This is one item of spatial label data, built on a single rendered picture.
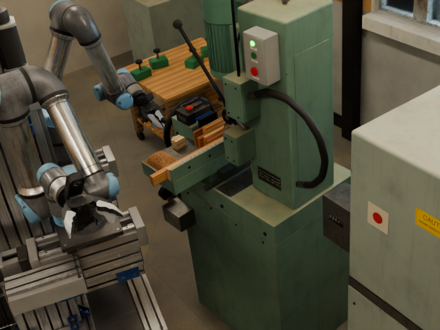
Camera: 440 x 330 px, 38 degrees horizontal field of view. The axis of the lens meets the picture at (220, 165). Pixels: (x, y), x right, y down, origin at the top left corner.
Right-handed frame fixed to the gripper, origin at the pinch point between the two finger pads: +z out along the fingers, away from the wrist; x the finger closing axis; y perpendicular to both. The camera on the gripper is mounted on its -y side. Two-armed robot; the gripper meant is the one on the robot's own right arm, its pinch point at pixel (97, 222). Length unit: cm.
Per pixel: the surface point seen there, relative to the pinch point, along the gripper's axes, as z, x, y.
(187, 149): -60, -65, 25
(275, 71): -15, -70, -22
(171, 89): -173, -125, 55
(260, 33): -19, -66, -34
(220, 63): -49, -73, -13
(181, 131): -71, -69, 23
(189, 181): -45, -56, 30
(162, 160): -56, -51, 24
